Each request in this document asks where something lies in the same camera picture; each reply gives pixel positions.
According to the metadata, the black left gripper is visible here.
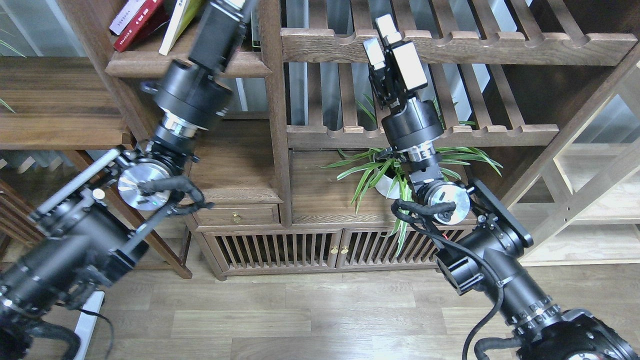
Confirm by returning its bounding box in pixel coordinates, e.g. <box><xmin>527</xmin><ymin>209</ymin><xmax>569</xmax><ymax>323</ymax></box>
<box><xmin>153</xmin><ymin>0</ymin><xmax>258</xmax><ymax>129</ymax></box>

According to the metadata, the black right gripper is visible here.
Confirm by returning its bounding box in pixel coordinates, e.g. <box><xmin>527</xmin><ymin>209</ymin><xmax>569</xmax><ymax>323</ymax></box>
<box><xmin>363</xmin><ymin>14</ymin><xmax>444</xmax><ymax>153</ymax></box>

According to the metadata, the yellow green cover book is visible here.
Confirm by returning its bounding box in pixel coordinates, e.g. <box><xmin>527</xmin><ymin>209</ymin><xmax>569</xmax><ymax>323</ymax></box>
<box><xmin>158</xmin><ymin>0</ymin><xmax>204</xmax><ymax>56</ymax></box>

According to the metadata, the red cover book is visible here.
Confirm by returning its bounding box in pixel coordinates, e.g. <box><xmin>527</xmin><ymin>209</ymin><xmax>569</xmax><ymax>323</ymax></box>
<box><xmin>113</xmin><ymin>0</ymin><xmax>170</xmax><ymax>53</ymax></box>

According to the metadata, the white lilac cover book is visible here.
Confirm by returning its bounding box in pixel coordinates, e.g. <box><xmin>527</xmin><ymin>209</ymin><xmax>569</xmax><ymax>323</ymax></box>
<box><xmin>109</xmin><ymin>0</ymin><xmax>146</xmax><ymax>35</ymax></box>

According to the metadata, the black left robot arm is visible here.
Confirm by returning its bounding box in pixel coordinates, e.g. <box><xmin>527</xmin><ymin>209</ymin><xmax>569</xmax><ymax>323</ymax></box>
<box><xmin>1</xmin><ymin>0</ymin><xmax>256</xmax><ymax>360</ymax></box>

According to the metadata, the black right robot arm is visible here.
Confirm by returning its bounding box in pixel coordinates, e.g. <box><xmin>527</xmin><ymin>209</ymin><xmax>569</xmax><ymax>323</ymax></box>
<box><xmin>363</xmin><ymin>14</ymin><xmax>639</xmax><ymax>360</ymax></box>

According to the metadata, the dark upright book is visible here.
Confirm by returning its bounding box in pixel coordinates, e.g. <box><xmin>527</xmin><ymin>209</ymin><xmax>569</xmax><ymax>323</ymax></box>
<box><xmin>250</xmin><ymin>0</ymin><xmax>262</xmax><ymax>52</ymax></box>

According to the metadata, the green spider plant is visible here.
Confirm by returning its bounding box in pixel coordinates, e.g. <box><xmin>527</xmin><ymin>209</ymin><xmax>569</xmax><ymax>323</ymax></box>
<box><xmin>320</xmin><ymin>95</ymin><xmax>503</xmax><ymax>255</ymax></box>

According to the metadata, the white plant pot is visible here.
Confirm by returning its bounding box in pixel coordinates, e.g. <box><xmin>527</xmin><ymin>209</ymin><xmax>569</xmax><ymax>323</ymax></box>
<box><xmin>370</xmin><ymin>154</ymin><xmax>403</xmax><ymax>199</ymax></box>

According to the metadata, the dark wooden bookshelf cabinet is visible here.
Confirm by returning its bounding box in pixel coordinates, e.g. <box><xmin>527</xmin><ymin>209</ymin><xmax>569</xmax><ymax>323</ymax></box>
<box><xmin>57</xmin><ymin>0</ymin><xmax>640</xmax><ymax>281</ymax></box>

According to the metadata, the dark wooden side table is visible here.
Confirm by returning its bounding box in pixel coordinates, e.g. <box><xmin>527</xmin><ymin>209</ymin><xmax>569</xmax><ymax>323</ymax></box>
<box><xmin>0</xmin><ymin>56</ymin><xmax>194</xmax><ymax>279</ymax></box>

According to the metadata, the brass drawer knob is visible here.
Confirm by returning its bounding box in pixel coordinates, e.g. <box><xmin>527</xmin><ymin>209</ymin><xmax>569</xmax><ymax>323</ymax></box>
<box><xmin>232</xmin><ymin>212</ymin><xmax>243</xmax><ymax>224</ymax></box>

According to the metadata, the slatted wooden rack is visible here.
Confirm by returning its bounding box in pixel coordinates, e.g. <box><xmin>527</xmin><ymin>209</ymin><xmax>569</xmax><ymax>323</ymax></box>
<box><xmin>0</xmin><ymin>181</ymin><xmax>45</xmax><ymax>248</ymax></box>

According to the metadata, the light wooden shelf frame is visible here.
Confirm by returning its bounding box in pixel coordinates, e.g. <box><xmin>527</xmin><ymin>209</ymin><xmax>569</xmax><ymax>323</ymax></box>
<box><xmin>474</xmin><ymin>60</ymin><xmax>639</xmax><ymax>266</ymax></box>

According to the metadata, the white metal post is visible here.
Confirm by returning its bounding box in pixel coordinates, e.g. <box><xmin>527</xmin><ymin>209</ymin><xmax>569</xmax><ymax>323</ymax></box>
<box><xmin>74</xmin><ymin>291</ymin><xmax>105</xmax><ymax>360</ymax></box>

